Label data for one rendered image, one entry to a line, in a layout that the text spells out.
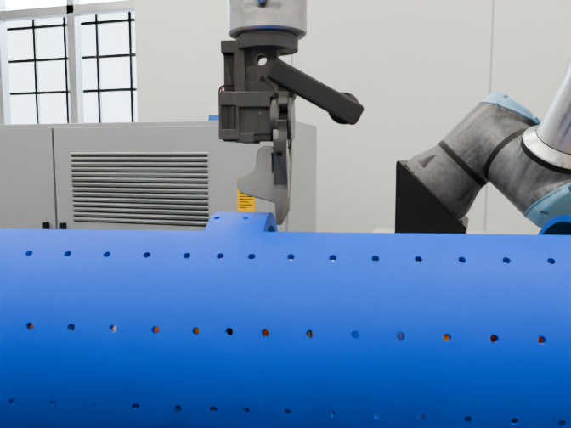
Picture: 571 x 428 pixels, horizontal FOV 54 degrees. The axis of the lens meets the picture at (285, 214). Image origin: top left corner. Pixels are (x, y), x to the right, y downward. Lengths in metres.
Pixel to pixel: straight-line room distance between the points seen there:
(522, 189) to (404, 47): 2.27
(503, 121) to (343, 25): 2.27
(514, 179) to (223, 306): 0.84
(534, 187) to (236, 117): 0.76
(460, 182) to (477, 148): 0.08
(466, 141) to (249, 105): 0.80
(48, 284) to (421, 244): 0.38
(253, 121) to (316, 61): 2.88
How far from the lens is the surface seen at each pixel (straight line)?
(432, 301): 0.55
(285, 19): 0.63
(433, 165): 1.34
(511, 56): 3.43
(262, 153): 0.63
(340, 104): 0.63
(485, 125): 1.34
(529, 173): 1.24
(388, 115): 3.39
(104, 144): 2.53
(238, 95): 0.63
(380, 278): 0.55
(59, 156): 2.66
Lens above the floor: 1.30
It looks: 6 degrees down
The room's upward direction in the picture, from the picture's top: straight up
